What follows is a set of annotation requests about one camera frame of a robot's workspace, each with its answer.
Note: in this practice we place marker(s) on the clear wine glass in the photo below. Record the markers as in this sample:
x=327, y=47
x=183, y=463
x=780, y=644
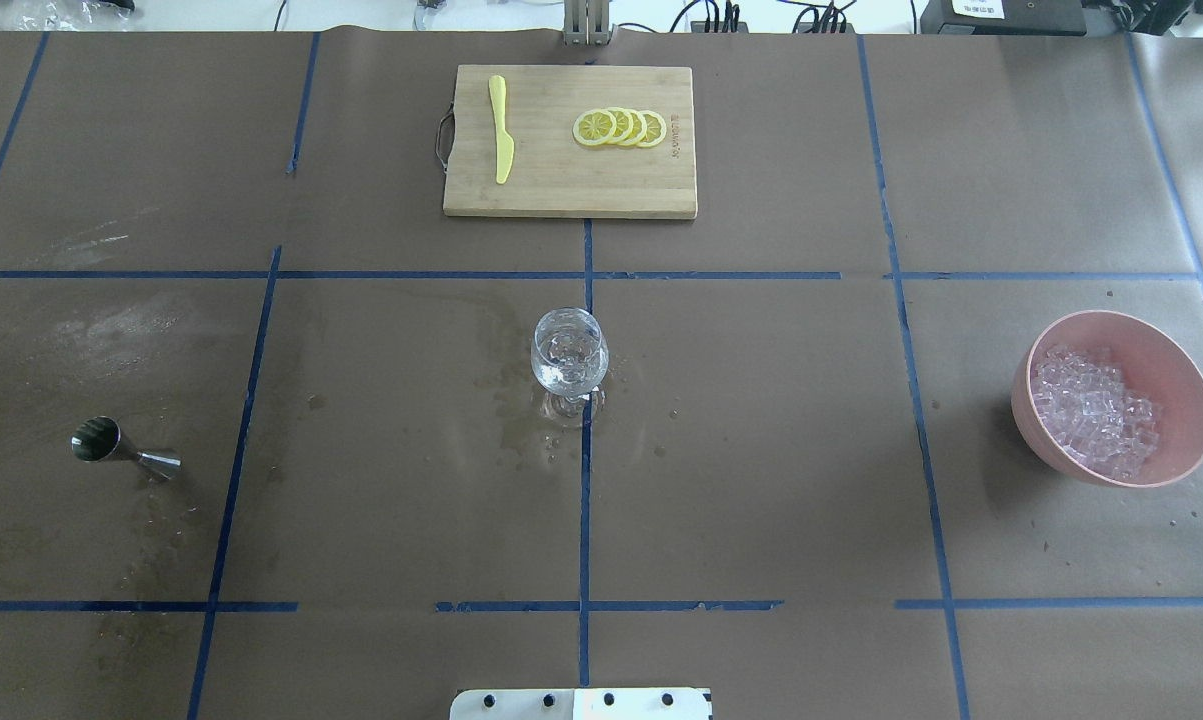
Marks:
x=569, y=360

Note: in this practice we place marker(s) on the clear ice cubes pile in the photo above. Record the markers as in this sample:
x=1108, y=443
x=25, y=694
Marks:
x=1088, y=409

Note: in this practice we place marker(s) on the bamboo cutting board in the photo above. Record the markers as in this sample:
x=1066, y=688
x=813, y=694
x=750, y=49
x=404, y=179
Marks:
x=553, y=176

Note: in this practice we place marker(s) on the pink bowl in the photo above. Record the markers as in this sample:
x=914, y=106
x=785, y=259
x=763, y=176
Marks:
x=1154, y=365

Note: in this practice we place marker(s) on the steel jigger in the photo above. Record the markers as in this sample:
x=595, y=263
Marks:
x=101, y=439

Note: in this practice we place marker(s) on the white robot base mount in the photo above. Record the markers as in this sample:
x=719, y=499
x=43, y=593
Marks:
x=584, y=703

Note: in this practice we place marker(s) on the aluminium frame post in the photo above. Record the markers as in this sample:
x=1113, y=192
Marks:
x=587, y=23

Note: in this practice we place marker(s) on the yellow plastic knife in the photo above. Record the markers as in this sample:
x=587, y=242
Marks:
x=504, y=142

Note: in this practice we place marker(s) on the black box device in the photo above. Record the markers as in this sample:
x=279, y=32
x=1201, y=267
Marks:
x=1026, y=18

